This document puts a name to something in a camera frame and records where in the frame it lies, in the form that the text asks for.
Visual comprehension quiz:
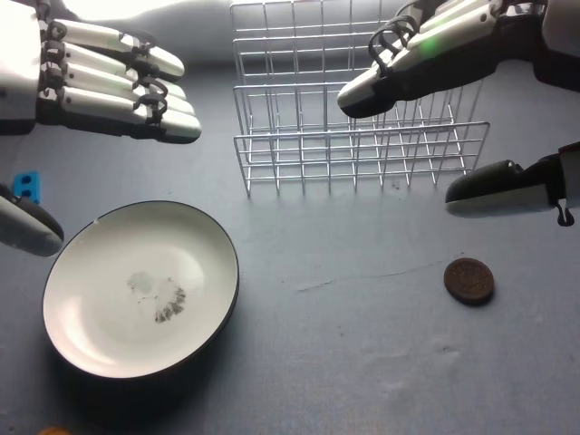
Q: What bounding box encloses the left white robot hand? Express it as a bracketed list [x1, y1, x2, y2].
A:
[0, 0, 203, 258]

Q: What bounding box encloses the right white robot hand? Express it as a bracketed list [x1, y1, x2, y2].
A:
[337, 0, 580, 227]

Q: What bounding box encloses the white plate with black rim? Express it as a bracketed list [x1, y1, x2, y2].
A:
[43, 200, 240, 380]
[58, 266, 241, 386]

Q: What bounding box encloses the small blue block with holes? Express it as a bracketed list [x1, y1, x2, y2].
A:
[12, 171, 42, 205]

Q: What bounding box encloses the round brown chocolate cookie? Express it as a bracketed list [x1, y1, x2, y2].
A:
[443, 257, 495, 306]

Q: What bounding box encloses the silver wire dish rack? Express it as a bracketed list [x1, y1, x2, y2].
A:
[229, 0, 491, 197]

